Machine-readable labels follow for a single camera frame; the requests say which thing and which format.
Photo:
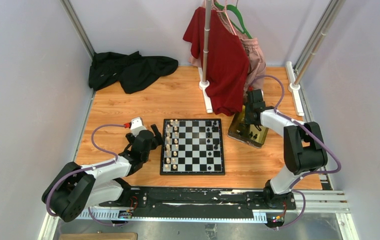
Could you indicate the red shirt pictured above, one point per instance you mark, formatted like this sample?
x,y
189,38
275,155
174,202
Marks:
x,y
227,69

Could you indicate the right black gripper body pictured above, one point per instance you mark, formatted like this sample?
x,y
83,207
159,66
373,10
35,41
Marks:
x,y
248,109

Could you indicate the pink garment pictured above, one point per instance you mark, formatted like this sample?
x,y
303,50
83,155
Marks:
x,y
195,35

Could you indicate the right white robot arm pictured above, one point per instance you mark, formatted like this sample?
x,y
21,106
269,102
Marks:
x,y
303,152

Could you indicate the white chess pieces rows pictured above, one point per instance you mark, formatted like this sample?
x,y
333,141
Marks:
x,y
171,145

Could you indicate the right white rack foot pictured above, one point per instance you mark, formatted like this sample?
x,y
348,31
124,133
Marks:
x,y
295,71

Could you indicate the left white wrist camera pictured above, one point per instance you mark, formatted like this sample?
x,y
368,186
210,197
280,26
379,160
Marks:
x,y
136,126

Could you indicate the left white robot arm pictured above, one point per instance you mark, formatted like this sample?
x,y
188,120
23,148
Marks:
x,y
79,187

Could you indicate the green clothes hanger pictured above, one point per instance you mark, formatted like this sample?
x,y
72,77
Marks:
x,y
236,12

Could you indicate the black white chess board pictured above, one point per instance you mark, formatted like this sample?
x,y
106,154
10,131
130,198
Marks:
x,y
201,150

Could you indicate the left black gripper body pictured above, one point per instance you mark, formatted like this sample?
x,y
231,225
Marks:
x,y
155,144

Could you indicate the white clothes rack stand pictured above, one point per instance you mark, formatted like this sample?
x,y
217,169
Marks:
x,y
204,83

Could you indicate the black cloth pile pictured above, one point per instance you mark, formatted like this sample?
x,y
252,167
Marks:
x,y
134,72

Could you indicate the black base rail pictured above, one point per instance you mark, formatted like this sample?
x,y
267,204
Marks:
x,y
202,203

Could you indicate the yellow metal tin box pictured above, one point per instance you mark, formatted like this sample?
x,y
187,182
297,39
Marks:
x,y
249,134

